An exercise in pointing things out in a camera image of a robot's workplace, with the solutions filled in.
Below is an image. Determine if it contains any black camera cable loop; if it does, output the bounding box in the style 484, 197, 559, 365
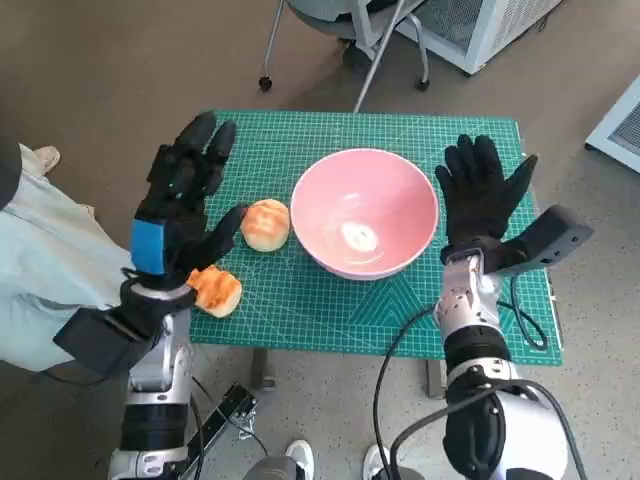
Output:
508, 276, 550, 350

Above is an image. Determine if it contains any green cutting mat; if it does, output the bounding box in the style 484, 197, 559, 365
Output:
188, 109, 564, 364

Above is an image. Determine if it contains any grilled toy bread slice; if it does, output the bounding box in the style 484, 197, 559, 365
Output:
185, 266, 244, 319

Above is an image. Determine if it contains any round toy bread bun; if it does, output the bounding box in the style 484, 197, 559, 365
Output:
239, 198, 291, 252

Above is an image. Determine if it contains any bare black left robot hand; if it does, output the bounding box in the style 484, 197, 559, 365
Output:
121, 110, 250, 314

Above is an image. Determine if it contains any grey office chair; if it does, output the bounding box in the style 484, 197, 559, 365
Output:
258, 0, 431, 114

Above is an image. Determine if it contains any grey table leg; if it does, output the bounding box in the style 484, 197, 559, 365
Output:
249, 348, 276, 391
424, 359, 449, 400

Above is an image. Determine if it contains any person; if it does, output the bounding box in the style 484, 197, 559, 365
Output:
244, 438, 416, 480
0, 139, 134, 374

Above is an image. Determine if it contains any thin black floor cable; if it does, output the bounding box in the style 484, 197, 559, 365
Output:
234, 429, 269, 457

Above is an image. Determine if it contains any white vented unit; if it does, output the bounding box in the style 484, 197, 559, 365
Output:
583, 74, 640, 174

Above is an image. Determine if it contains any white mesh cabinet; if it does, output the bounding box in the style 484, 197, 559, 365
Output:
394, 0, 564, 76

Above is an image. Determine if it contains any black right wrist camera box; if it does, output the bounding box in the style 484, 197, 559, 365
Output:
482, 204, 595, 276

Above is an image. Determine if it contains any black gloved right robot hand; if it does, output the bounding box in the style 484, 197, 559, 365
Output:
434, 133, 540, 250

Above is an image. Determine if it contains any black metal rail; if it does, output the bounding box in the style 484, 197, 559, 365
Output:
172, 382, 259, 480

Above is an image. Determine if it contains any pink bowl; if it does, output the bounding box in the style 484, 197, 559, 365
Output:
289, 147, 440, 281

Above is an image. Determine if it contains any long black arm cable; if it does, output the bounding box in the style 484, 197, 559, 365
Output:
373, 305, 437, 480

